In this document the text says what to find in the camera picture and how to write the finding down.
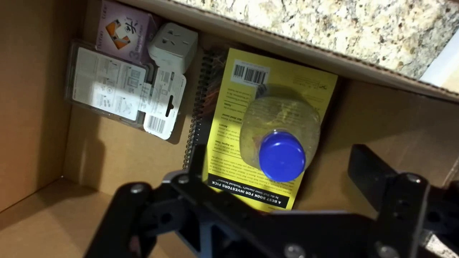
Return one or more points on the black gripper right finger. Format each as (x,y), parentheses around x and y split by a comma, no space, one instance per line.
(401,209)

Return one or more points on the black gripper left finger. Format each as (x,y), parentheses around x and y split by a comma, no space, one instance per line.
(129,209)

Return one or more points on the clear bottle blue cap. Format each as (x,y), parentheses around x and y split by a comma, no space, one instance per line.
(281,155)

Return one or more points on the white cardboard box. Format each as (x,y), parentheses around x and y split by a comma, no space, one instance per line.
(119,157)

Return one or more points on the small pink box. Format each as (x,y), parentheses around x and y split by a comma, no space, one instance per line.
(123,28)

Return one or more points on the white adapter blister pack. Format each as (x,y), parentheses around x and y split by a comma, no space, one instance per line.
(109,86)

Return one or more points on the spiral notebook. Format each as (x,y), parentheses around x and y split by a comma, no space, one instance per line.
(200,94)

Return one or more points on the yellow booklet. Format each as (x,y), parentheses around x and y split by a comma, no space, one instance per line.
(229,119)

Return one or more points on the white flat board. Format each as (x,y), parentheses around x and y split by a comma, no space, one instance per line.
(446,66)

